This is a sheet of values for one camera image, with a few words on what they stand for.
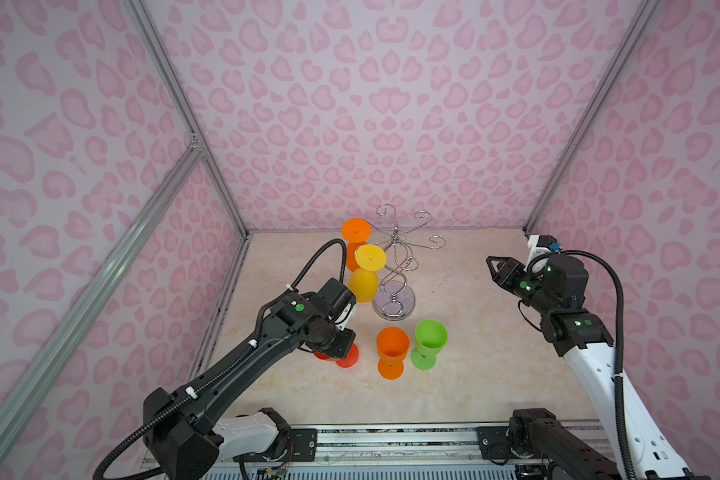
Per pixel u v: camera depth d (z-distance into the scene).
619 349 0.47
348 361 0.86
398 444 0.75
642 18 0.69
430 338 0.80
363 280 0.76
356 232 0.76
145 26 0.70
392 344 0.77
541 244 0.64
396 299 0.98
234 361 0.43
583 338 0.49
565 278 0.51
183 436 0.37
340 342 0.65
